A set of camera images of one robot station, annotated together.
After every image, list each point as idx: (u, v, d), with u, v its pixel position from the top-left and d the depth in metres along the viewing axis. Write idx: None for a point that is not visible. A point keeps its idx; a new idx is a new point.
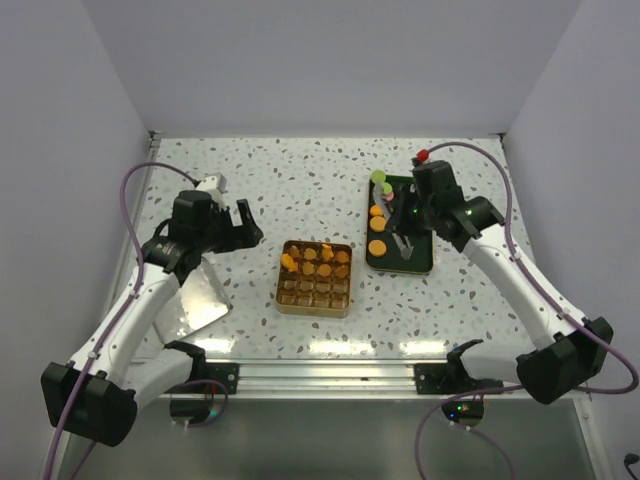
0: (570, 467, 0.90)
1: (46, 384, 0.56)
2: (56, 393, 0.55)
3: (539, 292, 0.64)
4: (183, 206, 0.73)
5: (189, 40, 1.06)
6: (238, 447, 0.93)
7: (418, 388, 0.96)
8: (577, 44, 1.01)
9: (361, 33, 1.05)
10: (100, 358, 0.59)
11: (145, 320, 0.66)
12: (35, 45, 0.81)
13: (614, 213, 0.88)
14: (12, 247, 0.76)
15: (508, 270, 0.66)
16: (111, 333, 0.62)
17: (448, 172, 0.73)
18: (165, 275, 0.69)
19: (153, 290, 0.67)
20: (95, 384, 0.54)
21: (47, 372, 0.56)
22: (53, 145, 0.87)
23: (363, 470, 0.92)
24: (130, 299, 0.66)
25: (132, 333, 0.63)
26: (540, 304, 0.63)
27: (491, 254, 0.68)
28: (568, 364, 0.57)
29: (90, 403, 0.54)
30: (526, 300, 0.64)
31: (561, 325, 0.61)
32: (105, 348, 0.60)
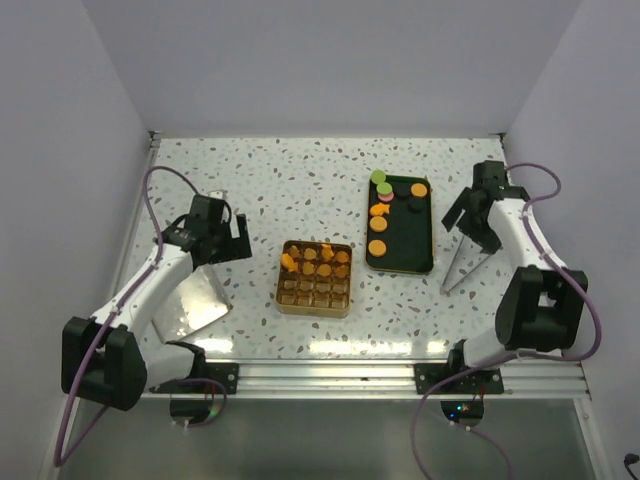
0: (569, 467, 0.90)
1: (66, 337, 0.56)
2: (75, 347, 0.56)
3: (532, 239, 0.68)
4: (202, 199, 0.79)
5: (188, 40, 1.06)
6: (238, 447, 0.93)
7: (417, 388, 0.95)
8: (576, 43, 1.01)
9: (360, 31, 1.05)
10: (122, 314, 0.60)
11: (163, 291, 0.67)
12: (35, 45, 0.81)
13: (613, 213, 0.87)
14: (11, 246, 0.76)
15: (513, 223, 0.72)
16: (132, 293, 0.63)
17: (500, 168, 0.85)
18: (183, 253, 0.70)
19: (172, 264, 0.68)
20: (117, 335, 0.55)
21: (67, 326, 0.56)
22: (53, 145, 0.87)
23: (363, 470, 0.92)
24: (150, 269, 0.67)
25: (151, 296, 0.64)
26: (527, 248, 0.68)
27: (504, 212, 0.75)
28: (535, 288, 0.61)
29: (108, 355, 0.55)
30: (517, 246, 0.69)
31: (540, 265, 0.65)
32: (127, 307, 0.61)
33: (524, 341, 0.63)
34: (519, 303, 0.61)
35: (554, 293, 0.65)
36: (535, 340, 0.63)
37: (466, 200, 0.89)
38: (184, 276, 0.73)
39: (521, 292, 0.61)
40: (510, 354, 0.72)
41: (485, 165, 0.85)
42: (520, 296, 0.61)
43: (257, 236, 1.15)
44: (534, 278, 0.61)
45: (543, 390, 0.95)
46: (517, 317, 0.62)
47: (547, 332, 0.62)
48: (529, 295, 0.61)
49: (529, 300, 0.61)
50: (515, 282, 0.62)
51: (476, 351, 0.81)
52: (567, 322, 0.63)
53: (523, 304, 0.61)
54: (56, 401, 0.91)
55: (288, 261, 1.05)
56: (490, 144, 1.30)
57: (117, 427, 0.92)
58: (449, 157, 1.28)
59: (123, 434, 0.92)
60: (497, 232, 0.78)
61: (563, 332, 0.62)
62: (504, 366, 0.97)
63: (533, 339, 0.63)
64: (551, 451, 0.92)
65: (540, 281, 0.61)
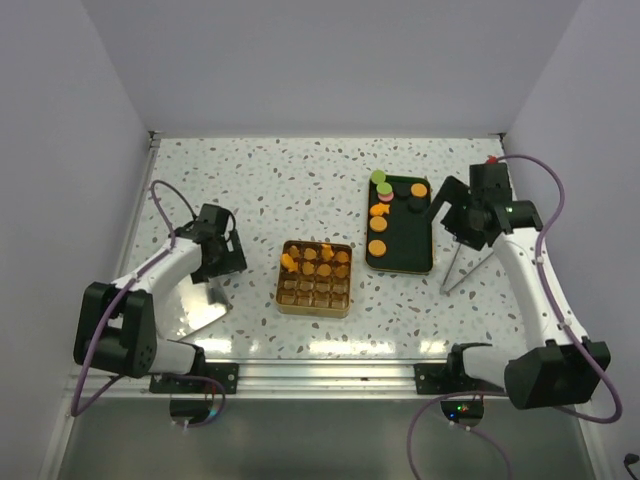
0: (570, 467, 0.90)
1: (87, 300, 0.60)
2: (94, 309, 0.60)
3: (548, 298, 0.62)
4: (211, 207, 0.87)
5: (188, 40, 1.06)
6: (238, 447, 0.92)
7: (417, 388, 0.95)
8: (576, 43, 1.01)
9: (360, 31, 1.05)
10: (141, 281, 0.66)
11: (174, 274, 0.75)
12: (35, 44, 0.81)
13: (613, 213, 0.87)
14: (11, 246, 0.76)
15: (525, 270, 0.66)
16: (149, 269, 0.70)
17: (502, 172, 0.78)
18: (194, 244, 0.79)
19: (184, 251, 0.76)
20: (137, 297, 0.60)
21: (89, 289, 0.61)
22: (53, 144, 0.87)
23: (363, 470, 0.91)
24: (165, 253, 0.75)
25: (165, 274, 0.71)
26: (544, 311, 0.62)
27: (515, 253, 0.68)
28: (555, 370, 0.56)
29: (127, 315, 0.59)
30: (532, 304, 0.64)
31: (559, 338, 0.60)
32: (146, 276, 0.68)
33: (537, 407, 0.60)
34: (535, 386, 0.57)
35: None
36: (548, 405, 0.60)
37: (450, 191, 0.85)
38: (190, 268, 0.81)
39: (541, 375, 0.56)
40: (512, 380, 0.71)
41: (485, 169, 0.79)
42: (538, 379, 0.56)
43: (257, 237, 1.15)
44: (554, 361, 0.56)
45: None
46: (532, 396, 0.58)
47: (563, 398, 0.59)
48: (547, 376, 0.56)
49: (548, 380, 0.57)
50: (532, 360, 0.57)
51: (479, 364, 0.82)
52: (584, 388, 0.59)
53: (540, 386, 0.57)
54: (56, 401, 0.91)
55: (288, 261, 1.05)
56: (490, 145, 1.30)
57: (118, 428, 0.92)
58: (449, 157, 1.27)
59: (123, 434, 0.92)
60: (505, 265, 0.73)
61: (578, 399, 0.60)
62: None
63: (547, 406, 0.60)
64: (550, 450, 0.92)
65: (560, 362, 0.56)
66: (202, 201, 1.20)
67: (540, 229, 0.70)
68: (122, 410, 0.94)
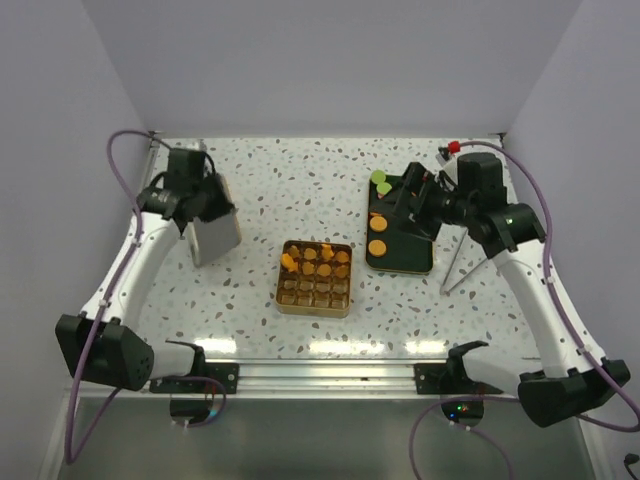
0: (570, 468, 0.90)
1: (61, 335, 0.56)
2: (71, 342, 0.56)
3: (564, 322, 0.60)
4: (181, 157, 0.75)
5: (187, 39, 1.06)
6: (238, 446, 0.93)
7: (417, 388, 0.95)
8: (576, 42, 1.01)
9: (360, 31, 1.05)
10: (111, 306, 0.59)
11: (151, 267, 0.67)
12: (35, 44, 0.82)
13: (613, 212, 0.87)
14: (10, 246, 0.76)
15: (536, 292, 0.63)
16: (118, 282, 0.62)
17: (497, 172, 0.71)
18: (164, 222, 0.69)
19: (154, 238, 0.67)
20: (112, 328, 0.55)
21: (59, 325, 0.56)
22: (54, 144, 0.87)
23: (363, 470, 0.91)
24: (133, 248, 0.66)
25: (139, 280, 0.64)
26: (562, 336, 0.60)
27: (522, 273, 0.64)
28: (575, 398, 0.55)
29: (107, 348, 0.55)
30: (547, 327, 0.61)
31: (581, 365, 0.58)
32: (116, 296, 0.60)
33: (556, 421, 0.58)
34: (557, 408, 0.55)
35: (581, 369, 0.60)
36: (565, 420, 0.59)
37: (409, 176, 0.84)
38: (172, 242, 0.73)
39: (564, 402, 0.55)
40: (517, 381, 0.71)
41: (480, 167, 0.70)
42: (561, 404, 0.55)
43: (257, 236, 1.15)
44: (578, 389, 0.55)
45: None
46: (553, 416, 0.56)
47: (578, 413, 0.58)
48: (567, 398, 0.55)
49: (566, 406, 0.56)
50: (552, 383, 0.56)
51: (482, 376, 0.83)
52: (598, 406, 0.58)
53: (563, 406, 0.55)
54: (56, 401, 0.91)
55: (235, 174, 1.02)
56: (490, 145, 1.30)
57: (118, 427, 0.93)
58: None
59: (123, 434, 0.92)
60: (506, 279, 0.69)
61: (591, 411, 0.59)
62: None
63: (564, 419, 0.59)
64: (550, 450, 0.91)
65: (582, 389, 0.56)
66: None
67: (543, 239, 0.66)
68: (122, 410, 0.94)
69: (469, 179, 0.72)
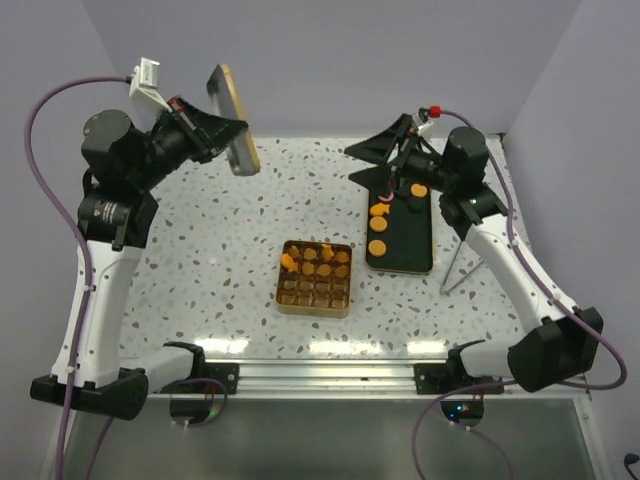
0: (569, 467, 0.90)
1: (38, 396, 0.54)
2: (50, 401, 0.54)
3: (531, 274, 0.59)
4: (97, 155, 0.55)
5: (186, 39, 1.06)
6: (238, 446, 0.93)
7: (417, 388, 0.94)
8: (575, 43, 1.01)
9: (359, 31, 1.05)
10: (82, 368, 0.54)
11: (115, 307, 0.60)
12: (34, 44, 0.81)
13: (610, 213, 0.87)
14: (10, 246, 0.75)
15: (504, 257, 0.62)
16: (82, 337, 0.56)
17: (483, 159, 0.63)
18: (115, 253, 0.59)
19: (109, 276, 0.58)
20: (88, 393, 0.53)
21: (32, 391, 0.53)
22: (53, 144, 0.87)
23: (363, 470, 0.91)
24: (88, 294, 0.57)
25: (105, 329, 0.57)
26: (532, 290, 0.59)
27: (488, 241, 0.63)
28: (556, 347, 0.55)
29: (87, 409, 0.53)
30: (517, 286, 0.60)
31: (553, 315, 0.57)
32: (83, 356, 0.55)
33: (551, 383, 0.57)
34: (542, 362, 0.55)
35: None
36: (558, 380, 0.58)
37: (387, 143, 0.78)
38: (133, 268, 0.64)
39: (545, 354, 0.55)
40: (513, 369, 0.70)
41: (464, 149, 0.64)
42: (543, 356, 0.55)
43: (257, 236, 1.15)
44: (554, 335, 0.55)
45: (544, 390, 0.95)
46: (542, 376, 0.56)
47: (568, 371, 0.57)
48: (549, 350, 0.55)
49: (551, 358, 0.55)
50: (536, 339, 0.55)
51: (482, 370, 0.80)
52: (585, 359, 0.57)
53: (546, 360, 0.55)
54: (56, 403, 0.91)
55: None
56: (490, 145, 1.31)
57: (118, 428, 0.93)
58: None
59: (123, 434, 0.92)
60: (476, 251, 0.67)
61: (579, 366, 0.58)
62: None
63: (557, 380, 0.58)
64: (549, 449, 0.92)
65: (558, 335, 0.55)
66: (202, 201, 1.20)
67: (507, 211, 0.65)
68: None
69: (449, 157, 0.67)
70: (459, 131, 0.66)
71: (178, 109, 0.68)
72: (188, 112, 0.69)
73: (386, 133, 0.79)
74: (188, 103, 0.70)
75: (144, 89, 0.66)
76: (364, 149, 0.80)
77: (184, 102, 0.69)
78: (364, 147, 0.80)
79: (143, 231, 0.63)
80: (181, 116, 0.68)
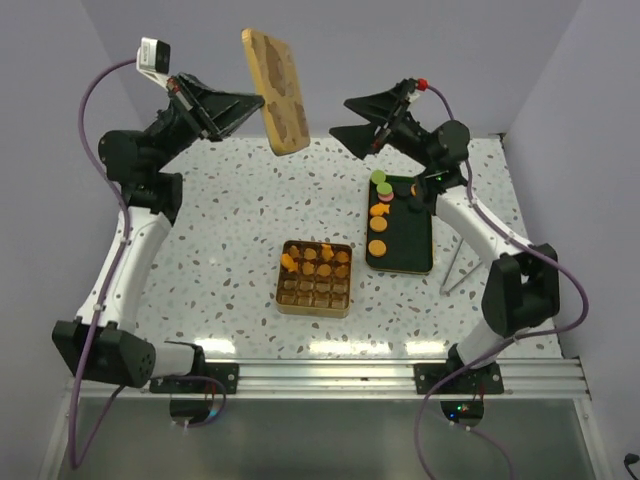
0: (570, 468, 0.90)
1: (57, 340, 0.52)
2: (69, 347, 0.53)
3: (488, 222, 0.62)
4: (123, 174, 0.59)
5: (186, 38, 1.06)
6: (237, 446, 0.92)
7: (417, 388, 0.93)
8: (573, 42, 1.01)
9: (358, 30, 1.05)
10: (107, 309, 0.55)
11: (144, 264, 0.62)
12: (34, 43, 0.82)
13: (609, 211, 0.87)
14: (10, 245, 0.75)
15: (464, 214, 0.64)
16: (112, 282, 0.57)
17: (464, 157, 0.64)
18: (154, 217, 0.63)
19: (144, 234, 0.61)
20: (109, 333, 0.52)
21: (55, 332, 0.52)
22: (54, 143, 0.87)
23: (363, 470, 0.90)
24: (123, 246, 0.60)
25: (133, 279, 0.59)
26: (490, 235, 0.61)
27: (450, 204, 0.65)
28: (516, 278, 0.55)
29: (107, 353, 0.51)
30: (477, 235, 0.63)
31: (511, 252, 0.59)
32: (110, 298, 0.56)
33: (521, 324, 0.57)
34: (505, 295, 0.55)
35: (528, 268, 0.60)
36: (528, 322, 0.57)
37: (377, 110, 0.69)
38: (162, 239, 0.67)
39: (506, 286, 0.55)
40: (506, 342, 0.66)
41: (446, 150, 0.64)
42: (506, 290, 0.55)
43: (257, 236, 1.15)
44: (512, 267, 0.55)
45: (544, 390, 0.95)
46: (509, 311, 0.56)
47: (537, 311, 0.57)
48: (510, 281, 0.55)
49: (515, 290, 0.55)
50: (492, 273, 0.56)
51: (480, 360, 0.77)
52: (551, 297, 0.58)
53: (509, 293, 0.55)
54: (56, 401, 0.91)
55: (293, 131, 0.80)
56: (490, 145, 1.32)
57: (118, 428, 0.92)
58: None
59: (123, 433, 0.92)
60: (443, 219, 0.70)
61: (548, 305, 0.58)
62: (504, 366, 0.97)
63: (528, 321, 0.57)
64: (550, 449, 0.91)
65: (516, 267, 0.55)
66: (202, 201, 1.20)
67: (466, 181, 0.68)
68: (122, 410, 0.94)
69: (434, 146, 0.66)
70: (447, 125, 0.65)
71: (171, 91, 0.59)
72: (186, 93, 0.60)
73: (386, 95, 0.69)
74: (186, 80, 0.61)
75: (144, 70, 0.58)
76: (368, 108, 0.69)
77: (180, 80, 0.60)
78: (368, 105, 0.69)
79: (176, 201, 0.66)
80: (177, 98, 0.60)
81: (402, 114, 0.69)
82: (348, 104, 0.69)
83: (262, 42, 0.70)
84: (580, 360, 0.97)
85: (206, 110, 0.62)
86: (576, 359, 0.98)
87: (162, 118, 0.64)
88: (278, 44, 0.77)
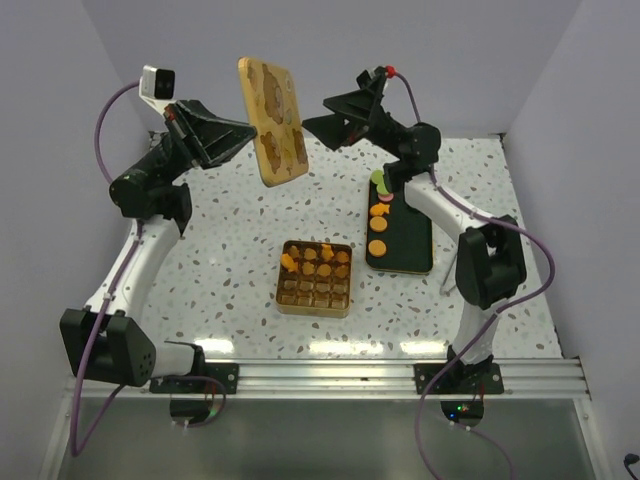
0: (569, 467, 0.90)
1: (65, 329, 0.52)
2: (75, 337, 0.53)
3: (453, 201, 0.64)
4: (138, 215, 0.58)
5: (187, 39, 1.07)
6: (237, 446, 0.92)
7: (417, 388, 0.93)
8: (572, 42, 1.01)
9: (358, 30, 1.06)
10: (115, 300, 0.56)
11: (153, 266, 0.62)
12: (37, 43, 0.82)
13: (608, 210, 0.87)
14: (11, 245, 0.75)
15: (432, 198, 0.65)
16: (123, 276, 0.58)
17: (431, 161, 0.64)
18: (166, 222, 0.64)
19: (157, 236, 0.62)
20: (115, 321, 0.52)
21: (63, 318, 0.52)
22: (56, 143, 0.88)
23: (364, 470, 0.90)
24: (135, 245, 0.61)
25: (143, 276, 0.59)
26: (457, 213, 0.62)
27: (418, 190, 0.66)
28: (483, 248, 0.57)
29: (112, 343, 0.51)
30: (445, 216, 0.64)
31: (476, 226, 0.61)
32: (120, 290, 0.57)
33: (494, 292, 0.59)
34: (473, 266, 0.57)
35: (494, 241, 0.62)
36: (499, 290, 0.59)
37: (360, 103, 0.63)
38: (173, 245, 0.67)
39: (474, 258, 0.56)
40: (490, 318, 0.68)
41: (418, 156, 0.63)
42: (474, 262, 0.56)
43: (257, 236, 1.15)
44: (478, 239, 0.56)
45: (543, 390, 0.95)
46: (479, 280, 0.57)
47: (506, 278, 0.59)
48: (476, 252, 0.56)
49: (482, 259, 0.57)
50: (460, 247, 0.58)
51: (473, 350, 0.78)
52: (517, 262, 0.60)
53: (477, 263, 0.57)
54: (56, 401, 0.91)
55: (287, 160, 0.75)
56: (490, 145, 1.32)
57: (118, 427, 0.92)
58: (449, 157, 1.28)
59: (123, 433, 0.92)
60: (412, 205, 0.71)
61: (516, 272, 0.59)
62: (504, 366, 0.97)
63: (499, 288, 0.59)
64: (550, 449, 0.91)
65: (482, 239, 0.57)
66: (202, 201, 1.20)
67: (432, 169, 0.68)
68: (122, 410, 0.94)
69: (406, 147, 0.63)
70: (419, 129, 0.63)
71: (168, 119, 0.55)
72: (182, 121, 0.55)
73: (362, 92, 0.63)
74: (183, 107, 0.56)
75: (146, 98, 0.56)
76: (348, 108, 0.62)
77: (177, 107, 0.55)
78: (349, 105, 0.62)
79: (187, 211, 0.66)
80: (172, 127, 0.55)
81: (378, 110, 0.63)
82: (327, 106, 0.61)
83: (259, 68, 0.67)
84: (580, 360, 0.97)
85: (201, 138, 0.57)
86: (576, 359, 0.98)
87: (162, 142, 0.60)
88: (279, 70, 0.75)
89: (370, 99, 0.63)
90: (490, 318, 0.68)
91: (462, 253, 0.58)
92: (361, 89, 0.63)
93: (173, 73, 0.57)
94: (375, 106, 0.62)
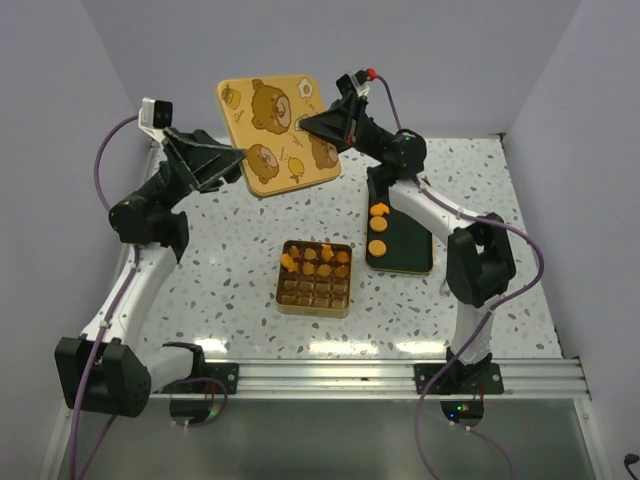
0: (569, 468, 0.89)
1: (60, 359, 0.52)
2: (71, 367, 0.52)
3: (437, 203, 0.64)
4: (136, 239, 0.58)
5: (186, 36, 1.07)
6: (238, 446, 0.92)
7: (417, 388, 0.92)
8: (571, 40, 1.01)
9: (358, 28, 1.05)
10: (112, 327, 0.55)
11: (150, 294, 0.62)
12: (35, 40, 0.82)
13: (607, 209, 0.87)
14: (10, 244, 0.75)
15: (417, 200, 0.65)
16: (119, 303, 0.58)
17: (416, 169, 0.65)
18: (163, 249, 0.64)
19: (153, 264, 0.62)
20: (111, 349, 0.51)
21: (58, 347, 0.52)
22: (54, 141, 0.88)
23: (364, 470, 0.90)
24: (132, 273, 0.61)
25: (139, 303, 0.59)
26: (442, 214, 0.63)
27: (403, 193, 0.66)
28: (472, 248, 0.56)
29: (107, 372, 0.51)
30: (431, 217, 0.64)
31: (463, 226, 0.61)
32: (116, 316, 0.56)
33: (486, 289, 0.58)
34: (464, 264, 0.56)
35: (482, 239, 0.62)
36: (489, 289, 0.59)
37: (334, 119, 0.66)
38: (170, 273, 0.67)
39: (464, 257, 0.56)
40: (485, 315, 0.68)
41: (404, 168, 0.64)
42: (465, 261, 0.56)
43: (257, 236, 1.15)
44: (467, 239, 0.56)
45: (542, 390, 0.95)
46: (470, 279, 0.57)
47: (495, 275, 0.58)
48: (465, 251, 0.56)
49: (473, 259, 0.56)
50: (450, 249, 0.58)
51: (472, 349, 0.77)
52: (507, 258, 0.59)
53: (466, 262, 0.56)
54: (55, 403, 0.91)
55: (295, 167, 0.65)
56: (490, 145, 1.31)
57: (118, 431, 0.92)
58: (449, 157, 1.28)
59: (123, 436, 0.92)
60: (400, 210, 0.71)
61: (505, 269, 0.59)
62: (504, 366, 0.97)
63: (490, 286, 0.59)
64: (551, 450, 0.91)
65: (471, 238, 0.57)
66: (202, 201, 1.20)
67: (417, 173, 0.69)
68: None
69: (393, 156, 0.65)
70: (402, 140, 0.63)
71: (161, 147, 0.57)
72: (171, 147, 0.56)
73: (337, 109, 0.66)
74: (173, 134, 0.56)
75: (145, 127, 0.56)
76: (325, 128, 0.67)
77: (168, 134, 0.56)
78: (324, 125, 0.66)
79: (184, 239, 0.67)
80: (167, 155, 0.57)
81: (362, 122, 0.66)
82: (304, 128, 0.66)
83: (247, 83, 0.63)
84: (580, 360, 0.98)
85: (190, 164, 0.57)
86: (576, 359, 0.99)
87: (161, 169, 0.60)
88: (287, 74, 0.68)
89: (344, 117, 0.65)
90: (486, 315, 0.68)
91: (451, 251, 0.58)
92: (335, 107, 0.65)
93: (170, 103, 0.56)
94: (350, 124, 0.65)
